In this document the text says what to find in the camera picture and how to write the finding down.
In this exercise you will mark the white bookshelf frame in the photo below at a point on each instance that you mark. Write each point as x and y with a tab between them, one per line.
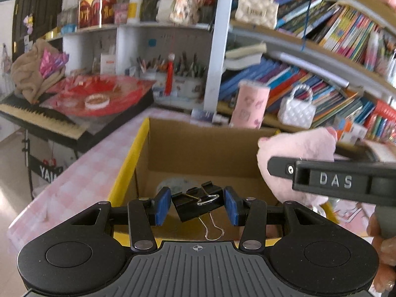
208	42

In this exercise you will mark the red transparent plastic cover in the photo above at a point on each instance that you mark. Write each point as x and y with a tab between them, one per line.
96	95

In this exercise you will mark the brown plush blanket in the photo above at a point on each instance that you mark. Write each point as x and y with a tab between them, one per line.
25	72

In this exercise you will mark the pink cylindrical canister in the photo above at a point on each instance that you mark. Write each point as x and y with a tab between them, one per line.
250	105

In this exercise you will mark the white quilted pearl-handle purse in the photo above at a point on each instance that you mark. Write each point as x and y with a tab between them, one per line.
296	112

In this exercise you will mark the cream quilted pearl-handle purse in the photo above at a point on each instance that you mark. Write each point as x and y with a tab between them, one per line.
258	12

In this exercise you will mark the person's right hand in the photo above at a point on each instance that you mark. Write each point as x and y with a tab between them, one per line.
384	280

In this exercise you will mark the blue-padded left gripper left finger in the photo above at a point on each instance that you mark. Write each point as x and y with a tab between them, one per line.
142	215

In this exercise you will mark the black electric piano keyboard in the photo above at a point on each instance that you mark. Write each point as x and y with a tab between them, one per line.
79	135

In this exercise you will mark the black binder clip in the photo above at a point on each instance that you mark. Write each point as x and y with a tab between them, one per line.
196	202

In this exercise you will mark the grey toy car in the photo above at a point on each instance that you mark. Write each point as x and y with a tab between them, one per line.
176	185

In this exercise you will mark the yellow cardboard box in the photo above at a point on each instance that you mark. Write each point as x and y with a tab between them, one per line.
165	149

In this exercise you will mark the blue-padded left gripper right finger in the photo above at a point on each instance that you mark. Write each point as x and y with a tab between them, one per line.
249	213

